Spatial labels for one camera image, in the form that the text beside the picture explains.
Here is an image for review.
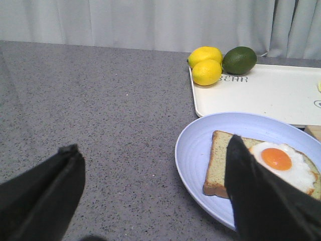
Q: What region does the front yellow lemon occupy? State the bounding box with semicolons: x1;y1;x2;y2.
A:
192;59;222;86

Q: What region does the bread slice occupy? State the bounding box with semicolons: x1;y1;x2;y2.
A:
203;131;320;198

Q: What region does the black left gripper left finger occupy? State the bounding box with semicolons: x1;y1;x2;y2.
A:
1;145;85;240

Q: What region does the fried egg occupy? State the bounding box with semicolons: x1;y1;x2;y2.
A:
249;142;320;200

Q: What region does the light blue plate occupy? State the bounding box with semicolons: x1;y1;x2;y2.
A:
175;112;320;229

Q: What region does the white bear tray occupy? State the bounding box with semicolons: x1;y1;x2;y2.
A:
191;64;320;128

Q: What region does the yellow lemon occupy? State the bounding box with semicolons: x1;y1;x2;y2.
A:
192;59;222;86
188;46;223;68

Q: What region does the rear yellow lemon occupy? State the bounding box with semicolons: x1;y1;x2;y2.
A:
188;46;223;68

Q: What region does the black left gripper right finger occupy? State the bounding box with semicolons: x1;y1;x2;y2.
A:
225;135;320;240

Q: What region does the grey curtain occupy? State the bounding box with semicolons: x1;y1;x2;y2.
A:
1;1;320;60

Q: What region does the green lime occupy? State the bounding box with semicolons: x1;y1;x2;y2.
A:
222;46;257;75

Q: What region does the wooden cutting board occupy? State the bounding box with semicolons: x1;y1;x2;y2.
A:
304;125;321;141

